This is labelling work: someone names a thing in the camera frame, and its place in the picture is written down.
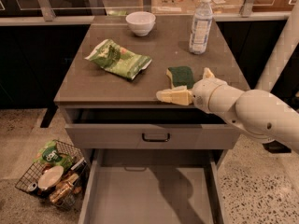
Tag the green chip bag in basket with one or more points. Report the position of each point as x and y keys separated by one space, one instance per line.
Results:
x=49 y=154

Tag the grey top drawer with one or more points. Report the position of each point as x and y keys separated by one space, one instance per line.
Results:
x=148 y=128

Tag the green snack bag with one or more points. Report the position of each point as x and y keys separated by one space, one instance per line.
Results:
x=118 y=60

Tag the grey drawer cabinet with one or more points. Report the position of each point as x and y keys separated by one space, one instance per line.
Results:
x=88 y=86

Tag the grey drawer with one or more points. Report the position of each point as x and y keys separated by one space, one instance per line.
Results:
x=148 y=128
x=153 y=186

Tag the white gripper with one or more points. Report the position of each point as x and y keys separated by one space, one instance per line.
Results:
x=203 y=94

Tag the brown bottle in basket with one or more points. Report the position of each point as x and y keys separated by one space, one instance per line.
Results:
x=61 y=192

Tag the clear plastic water bottle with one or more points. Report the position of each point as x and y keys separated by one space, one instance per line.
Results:
x=201 y=23

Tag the green and yellow sponge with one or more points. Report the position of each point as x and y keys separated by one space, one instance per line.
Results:
x=180 y=76

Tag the white ceramic bowl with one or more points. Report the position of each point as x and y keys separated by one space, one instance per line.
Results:
x=140 y=22

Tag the white bowl in basket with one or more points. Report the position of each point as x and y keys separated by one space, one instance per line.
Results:
x=50 y=178

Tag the black wire basket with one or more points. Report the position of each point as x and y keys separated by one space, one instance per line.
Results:
x=77 y=174

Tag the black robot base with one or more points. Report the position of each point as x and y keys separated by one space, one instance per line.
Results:
x=276 y=147

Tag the soda can in basket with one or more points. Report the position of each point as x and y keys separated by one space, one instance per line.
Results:
x=32 y=188

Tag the grey middle drawer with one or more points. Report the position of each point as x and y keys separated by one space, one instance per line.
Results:
x=153 y=186

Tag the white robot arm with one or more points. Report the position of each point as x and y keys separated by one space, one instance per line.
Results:
x=258 y=114

